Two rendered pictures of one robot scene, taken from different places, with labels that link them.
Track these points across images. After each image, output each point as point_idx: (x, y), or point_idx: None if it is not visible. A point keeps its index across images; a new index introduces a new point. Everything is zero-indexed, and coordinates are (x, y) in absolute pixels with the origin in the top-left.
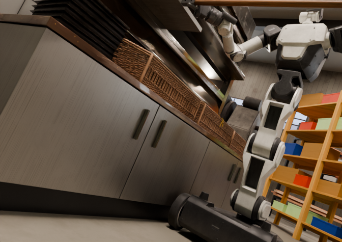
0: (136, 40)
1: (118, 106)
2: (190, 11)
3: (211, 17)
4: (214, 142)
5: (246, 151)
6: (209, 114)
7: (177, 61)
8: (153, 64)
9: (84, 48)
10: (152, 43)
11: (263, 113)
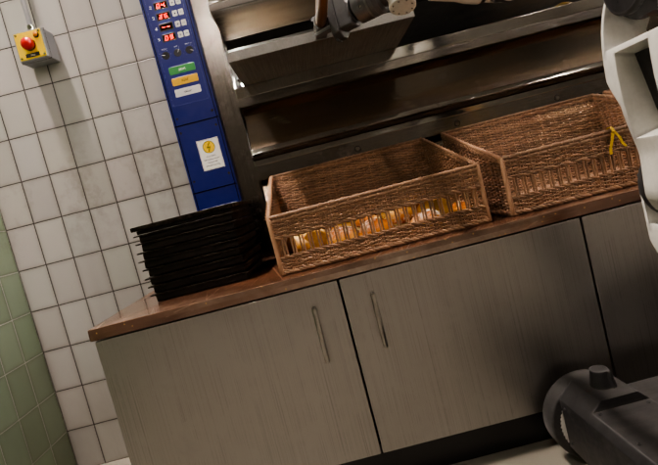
0: (345, 132)
1: (256, 341)
2: None
3: (357, 12)
4: (605, 209)
5: (653, 218)
6: (540, 161)
7: (481, 59)
8: (282, 228)
9: (145, 324)
10: (388, 96)
11: (620, 99)
